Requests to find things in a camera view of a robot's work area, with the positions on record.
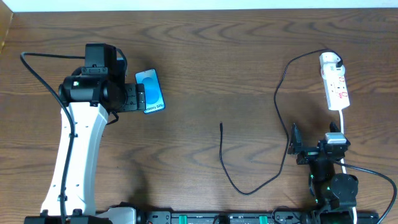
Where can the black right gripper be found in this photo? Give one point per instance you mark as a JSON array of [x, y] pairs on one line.
[[311, 151]]

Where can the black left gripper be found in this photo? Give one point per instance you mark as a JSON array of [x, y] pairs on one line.
[[138, 98]]

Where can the blue screen smartphone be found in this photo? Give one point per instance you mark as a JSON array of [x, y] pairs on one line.
[[154, 97]]

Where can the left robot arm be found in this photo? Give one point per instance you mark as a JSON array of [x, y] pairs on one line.
[[87, 97]]

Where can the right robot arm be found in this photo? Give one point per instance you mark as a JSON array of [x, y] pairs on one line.
[[335, 194]]

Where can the white charger plug adapter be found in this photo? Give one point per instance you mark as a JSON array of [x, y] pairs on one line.
[[331, 62]]

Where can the white power strip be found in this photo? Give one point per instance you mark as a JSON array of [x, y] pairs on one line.
[[335, 86]]

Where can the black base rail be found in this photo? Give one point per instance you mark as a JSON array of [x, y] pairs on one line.
[[233, 217]]

